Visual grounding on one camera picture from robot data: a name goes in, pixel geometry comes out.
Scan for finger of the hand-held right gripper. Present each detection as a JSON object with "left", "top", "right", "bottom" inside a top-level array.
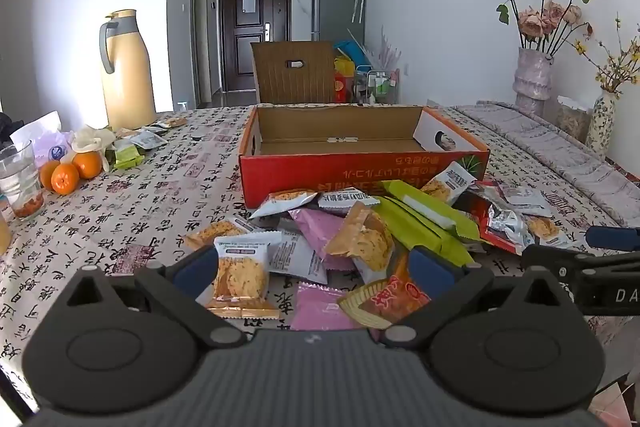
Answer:
[{"left": 584, "top": 226, "right": 640, "bottom": 254}]

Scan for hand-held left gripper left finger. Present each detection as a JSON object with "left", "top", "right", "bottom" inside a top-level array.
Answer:
[{"left": 64, "top": 246, "right": 247, "bottom": 349}]

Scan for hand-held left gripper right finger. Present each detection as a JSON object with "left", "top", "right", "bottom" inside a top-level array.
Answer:
[{"left": 383, "top": 246, "right": 577, "bottom": 349}]

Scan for white rice cracker packet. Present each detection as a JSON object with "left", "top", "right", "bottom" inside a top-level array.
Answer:
[{"left": 205, "top": 231, "right": 282, "bottom": 321}]

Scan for red orange snack packet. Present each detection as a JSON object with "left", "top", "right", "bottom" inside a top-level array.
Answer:
[{"left": 337, "top": 276, "right": 432, "bottom": 330}]

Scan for green snack packet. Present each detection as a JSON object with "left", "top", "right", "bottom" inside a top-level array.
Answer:
[
  {"left": 381, "top": 179, "right": 482, "bottom": 244},
  {"left": 369, "top": 196, "right": 474, "bottom": 266}
]

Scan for pile of snack packets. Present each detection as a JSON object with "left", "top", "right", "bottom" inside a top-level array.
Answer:
[{"left": 182, "top": 161, "right": 576, "bottom": 332}]

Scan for red orange cardboard box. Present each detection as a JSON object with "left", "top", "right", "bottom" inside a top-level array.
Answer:
[{"left": 238, "top": 103, "right": 491, "bottom": 208}]

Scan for red foil snack bag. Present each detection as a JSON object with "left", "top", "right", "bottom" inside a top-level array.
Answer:
[{"left": 451, "top": 181, "right": 576, "bottom": 256}]

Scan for grey pink quilted blanket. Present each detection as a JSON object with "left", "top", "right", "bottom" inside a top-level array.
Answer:
[{"left": 449, "top": 100, "right": 640, "bottom": 229}]

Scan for floral ceramic vase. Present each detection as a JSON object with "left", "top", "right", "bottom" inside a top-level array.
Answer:
[{"left": 585, "top": 89, "right": 617, "bottom": 158}]

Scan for pink snack packet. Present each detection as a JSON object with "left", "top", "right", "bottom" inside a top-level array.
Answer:
[
  {"left": 289, "top": 206, "right": 353, "bottom": 270},
  {"left": 289, "top": 281, "right": 362, "bottom": 332}
]

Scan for small green packet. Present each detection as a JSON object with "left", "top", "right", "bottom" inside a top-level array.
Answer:
[{"left": 114, "top": 144, "right": 146, "bottom": 170}]

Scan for small white sachet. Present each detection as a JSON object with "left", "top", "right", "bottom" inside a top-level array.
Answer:
[{"left": 131, "top": 129, "right": 169, "bottom": 151}]

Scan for orange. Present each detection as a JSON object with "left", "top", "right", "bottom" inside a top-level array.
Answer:
[
  {"left": 39, "top": 160, "right": 61, "bottom": 190},
  {"left": 51, "top": 163, "right": 81, "bottom": 196},
  {"left": 72, "top": 150, "right": 104, "bottom": 180}
]

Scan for yellow flower branches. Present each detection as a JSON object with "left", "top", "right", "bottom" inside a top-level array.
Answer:
[{"left": 574, "top": 12, "right": 640, "bottom": 96}]

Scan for pink textured vase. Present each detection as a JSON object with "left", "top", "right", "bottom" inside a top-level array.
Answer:
[{"left": 513, "top": 47, "right": 555, "bottom": 118}]

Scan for glass cup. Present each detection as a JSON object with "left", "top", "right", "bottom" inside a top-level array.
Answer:
[{"left": 0, "top": 141, "right": 46, "bottom": 222}]

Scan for white purple plastic bag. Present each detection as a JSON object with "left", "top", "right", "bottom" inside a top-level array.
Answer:
[{"left": 9, "top": 110, "right": 74, "bottom": 168}]

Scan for red gift box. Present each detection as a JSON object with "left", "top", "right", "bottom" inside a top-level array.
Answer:
[{"left": 333, "top": 74, "right": 356, "bottom": 104}]

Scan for yellow thermos jug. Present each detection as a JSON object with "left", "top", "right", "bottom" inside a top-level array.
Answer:
[{"left": 98, "top": 9, "right": 159, "bottom": 131}]

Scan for yellow bag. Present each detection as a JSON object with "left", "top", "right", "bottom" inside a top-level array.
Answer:
[{"left": 333, "top": 55, "right": 357, "bottom": 78}]

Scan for pale purple dried grass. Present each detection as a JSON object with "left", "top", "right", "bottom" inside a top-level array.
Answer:
[{"left": 364, "top": 26, "right": 402, "bottom": 74}]

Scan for dark brown door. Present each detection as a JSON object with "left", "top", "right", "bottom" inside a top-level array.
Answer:
[{"left": 218, "top": 0, "right": 293, "bottom": 94}]

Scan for blue plastic tub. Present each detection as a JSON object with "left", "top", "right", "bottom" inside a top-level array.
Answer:
[{"left": 334, "top": 40, "right": 369, "bottom": 66}]

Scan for black bag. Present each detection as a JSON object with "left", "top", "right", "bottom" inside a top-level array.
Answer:
[{"left": 0, "top": 111, "right": 21, "bottom": 148}]

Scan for white interior door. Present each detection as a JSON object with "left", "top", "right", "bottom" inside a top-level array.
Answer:
[{"left": 191, "top": 0, "right": 209, "bottom": 106}]

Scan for wire storage cart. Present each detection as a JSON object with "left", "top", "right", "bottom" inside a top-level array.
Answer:
[{"left": 354, "top": 67, "right": 401, "bottom": 106}]

